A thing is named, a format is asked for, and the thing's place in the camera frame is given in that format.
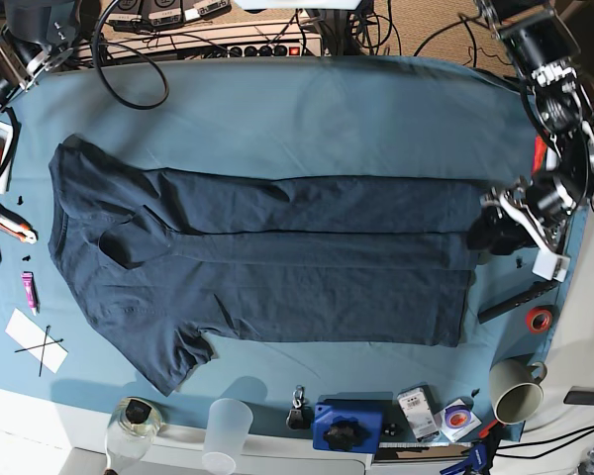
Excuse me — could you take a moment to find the blue clamp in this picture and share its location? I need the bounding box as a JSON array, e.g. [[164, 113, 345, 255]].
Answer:
[[440, 421, 505, 475]]

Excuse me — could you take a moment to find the dark blue T-shirt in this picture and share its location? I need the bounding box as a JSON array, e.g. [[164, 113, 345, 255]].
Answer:
[[49, 137, 480, 395]]

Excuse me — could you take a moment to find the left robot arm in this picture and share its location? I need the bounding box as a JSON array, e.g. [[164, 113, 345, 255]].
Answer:
[[467, 1, 594, 282]]

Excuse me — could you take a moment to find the red tape roll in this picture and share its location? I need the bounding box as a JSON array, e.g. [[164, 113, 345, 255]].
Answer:
[[526, 306, 554, 334]]

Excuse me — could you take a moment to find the light blue table cloth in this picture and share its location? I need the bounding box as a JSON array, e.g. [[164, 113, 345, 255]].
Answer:
[[0, 54, 594, 444]]

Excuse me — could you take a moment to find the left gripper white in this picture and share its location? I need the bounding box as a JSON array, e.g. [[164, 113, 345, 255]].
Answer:
[[479, 177, 570, 282]]

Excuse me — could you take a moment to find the blue plastic block with knob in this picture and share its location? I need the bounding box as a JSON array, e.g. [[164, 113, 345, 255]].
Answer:
[[312, 399, 384, 454]]

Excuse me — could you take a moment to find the purple tape in packet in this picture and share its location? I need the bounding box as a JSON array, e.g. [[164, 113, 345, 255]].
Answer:
[[434, 399, 481, 442]]

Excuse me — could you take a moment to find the clear plastic cup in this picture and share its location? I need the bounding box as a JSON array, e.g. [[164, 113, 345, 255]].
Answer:
[[201, 398, 253, 475]]

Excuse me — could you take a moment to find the black foot pedal start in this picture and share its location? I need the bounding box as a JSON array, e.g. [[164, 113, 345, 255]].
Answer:
[[182, 0, 232, 22]]

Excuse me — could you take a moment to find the pink glue tube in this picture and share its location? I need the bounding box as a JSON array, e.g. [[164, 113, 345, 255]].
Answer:
[[21, 271, 39, 316]]

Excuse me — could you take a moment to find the white paper card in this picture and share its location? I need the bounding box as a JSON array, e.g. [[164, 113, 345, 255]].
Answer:
[[5, 309, 68, 374]]

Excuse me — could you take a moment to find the glass jar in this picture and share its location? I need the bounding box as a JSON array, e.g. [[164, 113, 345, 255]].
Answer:
[[104, 397, 163, 472]]

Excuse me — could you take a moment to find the black key fob with chain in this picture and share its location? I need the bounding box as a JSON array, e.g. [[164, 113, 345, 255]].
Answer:
[[286, 385, 312, 430]]

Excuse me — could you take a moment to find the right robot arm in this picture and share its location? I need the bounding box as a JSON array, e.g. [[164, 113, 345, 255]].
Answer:
[[0, 1, 81, 114]]

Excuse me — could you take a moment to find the black foot pedal stop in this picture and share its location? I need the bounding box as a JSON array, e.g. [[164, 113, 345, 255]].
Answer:
[[107, 0, 143, 29]]

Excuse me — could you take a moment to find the white labelled box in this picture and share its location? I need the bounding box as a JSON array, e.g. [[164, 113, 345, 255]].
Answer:
[[397, 387, 441, 442]]

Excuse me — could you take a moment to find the black power strip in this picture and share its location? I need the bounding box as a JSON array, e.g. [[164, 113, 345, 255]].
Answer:
[[213, 42, 322, 58]]

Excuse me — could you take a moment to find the orange screwdriver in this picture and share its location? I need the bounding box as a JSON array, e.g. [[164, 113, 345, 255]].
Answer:
[[531, 136, 547, 175]]

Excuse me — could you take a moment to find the black adapter on table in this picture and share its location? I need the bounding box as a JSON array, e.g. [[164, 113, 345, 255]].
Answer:
[[563, 387, 594, 406]]

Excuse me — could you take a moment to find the black flat bar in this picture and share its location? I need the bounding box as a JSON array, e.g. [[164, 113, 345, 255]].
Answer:
[[477, 281, 558, 325]]

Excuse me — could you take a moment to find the beige ceramic mug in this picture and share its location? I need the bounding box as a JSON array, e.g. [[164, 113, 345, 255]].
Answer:
[[489, 359, 547, 425]]

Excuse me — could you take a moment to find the black foot pedal zero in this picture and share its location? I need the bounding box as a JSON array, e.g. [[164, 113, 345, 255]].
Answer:
[[148, 0, 183, 28]]

